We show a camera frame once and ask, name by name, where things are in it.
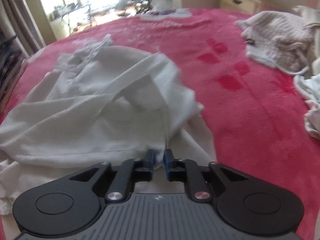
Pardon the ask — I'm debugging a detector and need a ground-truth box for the white shirt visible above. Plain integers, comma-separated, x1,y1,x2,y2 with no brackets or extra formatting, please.
0,34,217,217

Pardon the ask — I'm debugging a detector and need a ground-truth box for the cream hooded garment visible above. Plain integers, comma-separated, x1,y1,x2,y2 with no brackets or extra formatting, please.
291,5,320,77

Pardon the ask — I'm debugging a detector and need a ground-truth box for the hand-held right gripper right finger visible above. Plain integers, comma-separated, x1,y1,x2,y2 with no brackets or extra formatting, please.
162,149,247,202

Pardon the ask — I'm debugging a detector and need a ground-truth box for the pink white knitted cardigan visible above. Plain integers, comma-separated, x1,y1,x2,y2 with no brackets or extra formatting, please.
234,10,314,76

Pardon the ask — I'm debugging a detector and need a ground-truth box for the stack of folded clothes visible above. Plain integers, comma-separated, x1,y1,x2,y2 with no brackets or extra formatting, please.
0,36,25,108

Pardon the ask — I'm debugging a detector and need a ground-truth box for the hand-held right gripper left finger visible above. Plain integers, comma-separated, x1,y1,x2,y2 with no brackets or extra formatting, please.
69,149,154,203

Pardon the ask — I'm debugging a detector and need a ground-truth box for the folding table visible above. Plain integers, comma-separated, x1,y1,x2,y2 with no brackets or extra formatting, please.
49,1,93,30

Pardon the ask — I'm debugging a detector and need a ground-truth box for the cream nightstand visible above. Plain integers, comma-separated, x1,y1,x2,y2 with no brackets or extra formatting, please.
219,0,263,14

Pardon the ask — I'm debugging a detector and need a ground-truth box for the white plastic bag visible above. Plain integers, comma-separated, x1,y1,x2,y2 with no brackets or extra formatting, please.
150,0,173,12

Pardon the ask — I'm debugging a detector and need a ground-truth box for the grey curtain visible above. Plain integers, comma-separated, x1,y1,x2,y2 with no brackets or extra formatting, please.
0,0,47,58

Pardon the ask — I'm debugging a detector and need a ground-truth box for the pink floral blanket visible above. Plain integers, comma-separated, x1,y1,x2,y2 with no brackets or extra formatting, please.
0,7,320,240

